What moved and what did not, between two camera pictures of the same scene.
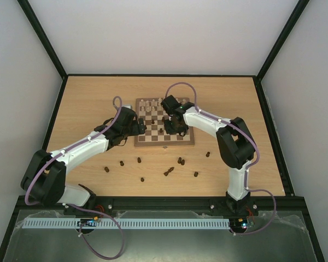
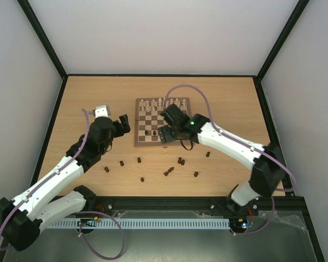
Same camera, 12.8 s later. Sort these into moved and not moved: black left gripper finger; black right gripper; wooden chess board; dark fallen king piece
Moved: black left gripper finger; black right gripper
Not moved: wooden chess board; dark fallen king piece
